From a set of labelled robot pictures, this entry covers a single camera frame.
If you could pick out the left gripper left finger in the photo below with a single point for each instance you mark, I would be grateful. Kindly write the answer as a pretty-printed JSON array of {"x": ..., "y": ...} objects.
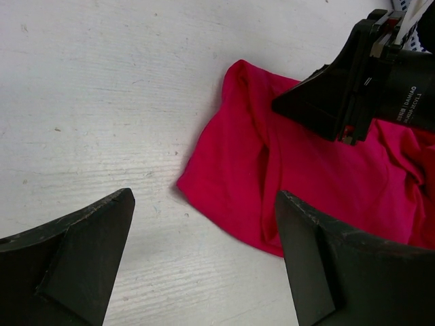
[{"x": 63, "y": 272}]

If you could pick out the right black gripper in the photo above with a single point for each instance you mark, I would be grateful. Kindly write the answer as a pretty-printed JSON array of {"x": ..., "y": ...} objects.
[{"x": 397, "y": 87}]

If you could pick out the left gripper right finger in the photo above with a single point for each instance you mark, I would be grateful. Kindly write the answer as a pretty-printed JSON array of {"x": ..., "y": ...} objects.
[{"x": 341, "y": 275}]

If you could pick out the pink t shirt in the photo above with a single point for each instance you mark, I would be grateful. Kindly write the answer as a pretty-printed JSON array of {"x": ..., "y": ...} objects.
[{"x": 247, "y": 154}]

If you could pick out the white plastic basket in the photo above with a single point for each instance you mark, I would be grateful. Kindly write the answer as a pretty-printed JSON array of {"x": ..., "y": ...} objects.
[{"x": 413, "y": 11}]

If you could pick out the dark blue t shirt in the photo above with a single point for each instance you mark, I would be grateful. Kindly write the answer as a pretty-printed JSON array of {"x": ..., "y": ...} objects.
[{"x": 426, "y": 29}]

